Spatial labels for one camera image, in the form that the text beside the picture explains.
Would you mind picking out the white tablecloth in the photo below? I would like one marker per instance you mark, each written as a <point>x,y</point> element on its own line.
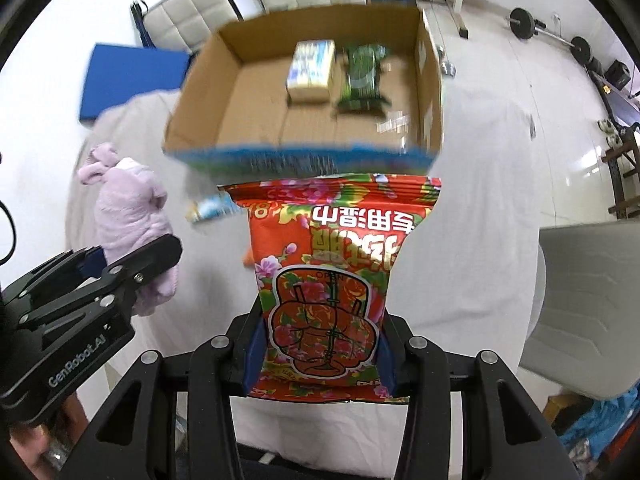
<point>475,185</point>

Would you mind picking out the red floral wet wipes packet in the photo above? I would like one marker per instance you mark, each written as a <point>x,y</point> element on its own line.
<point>330,280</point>

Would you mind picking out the blue plastic bag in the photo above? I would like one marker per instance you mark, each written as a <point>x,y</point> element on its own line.
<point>600,427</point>

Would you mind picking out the blue foam mat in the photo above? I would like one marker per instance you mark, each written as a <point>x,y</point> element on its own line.
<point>130,80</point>

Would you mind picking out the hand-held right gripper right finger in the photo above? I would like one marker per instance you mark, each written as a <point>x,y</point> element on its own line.
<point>394,356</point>

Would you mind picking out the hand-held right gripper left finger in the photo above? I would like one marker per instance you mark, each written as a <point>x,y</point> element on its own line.
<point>253,360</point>

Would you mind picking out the small brown carton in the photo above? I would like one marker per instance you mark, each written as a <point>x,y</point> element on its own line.
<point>561,408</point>

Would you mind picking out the black equipment rack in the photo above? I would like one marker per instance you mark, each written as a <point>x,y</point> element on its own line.
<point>622,125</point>

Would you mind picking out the grey chair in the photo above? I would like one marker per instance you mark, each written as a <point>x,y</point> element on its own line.
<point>585,305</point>

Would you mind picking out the cardboard box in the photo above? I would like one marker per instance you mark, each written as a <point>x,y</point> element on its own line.
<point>260,105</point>

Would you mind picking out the green wipes packet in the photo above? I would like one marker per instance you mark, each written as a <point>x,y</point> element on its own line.
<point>362,77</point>

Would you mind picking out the purple plush toy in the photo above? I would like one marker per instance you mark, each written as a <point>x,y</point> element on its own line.
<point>127,210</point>

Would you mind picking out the person's left hand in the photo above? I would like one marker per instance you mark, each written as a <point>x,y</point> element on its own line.
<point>30,447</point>

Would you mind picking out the white blue tissue pack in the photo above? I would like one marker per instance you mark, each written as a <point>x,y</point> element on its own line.
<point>310,70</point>

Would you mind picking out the barbell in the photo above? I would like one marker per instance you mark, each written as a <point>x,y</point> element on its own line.
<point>547,34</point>

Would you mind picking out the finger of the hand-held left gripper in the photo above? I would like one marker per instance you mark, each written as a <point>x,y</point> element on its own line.
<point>92,261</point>
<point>150,260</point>

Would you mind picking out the small blue white packet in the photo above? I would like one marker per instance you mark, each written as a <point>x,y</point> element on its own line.
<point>212,208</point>

